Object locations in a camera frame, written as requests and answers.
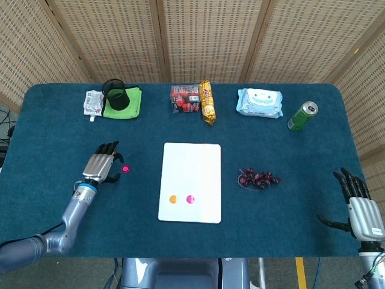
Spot golden snack bag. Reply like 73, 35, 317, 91
199, 79, 218, 127

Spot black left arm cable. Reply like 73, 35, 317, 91
0, 221, 66, 246

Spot red snack package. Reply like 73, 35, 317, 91
170, 84, 202, 114

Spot thin right arm wires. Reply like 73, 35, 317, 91
353, 252, 385, 289

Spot white spout pouch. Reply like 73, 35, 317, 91
83, 90, 105, 123

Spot folded green cloth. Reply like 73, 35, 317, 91
101, 85, 143, 120

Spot blue floor cable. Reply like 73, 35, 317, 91
312, 258, 322, 289

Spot woven bamboo folding screen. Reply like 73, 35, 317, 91
0, 0, 385, 187

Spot black floor cables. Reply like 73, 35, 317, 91
0, 108, 17, 151

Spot green drink can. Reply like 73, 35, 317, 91
286, 101, 319, 132

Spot left five-finger robot hand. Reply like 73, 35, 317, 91
81, 140, 125, 184

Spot right five-finger robot hand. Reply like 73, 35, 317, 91
317, 167, 385, 241

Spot light blue wet wipes pack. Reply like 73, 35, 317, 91
236, 88, 284, 119

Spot grey robot torso base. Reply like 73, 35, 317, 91
119, 257, 252, 289

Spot black mesh pen holder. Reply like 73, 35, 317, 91
101, 78, 131, 111

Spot dark red grape bunch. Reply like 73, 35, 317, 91
237, 167, 282, 191

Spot white magnetic board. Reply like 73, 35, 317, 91
158, 142, 222, 225

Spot blue felt table cover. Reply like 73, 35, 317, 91
0, 82, 362, 259

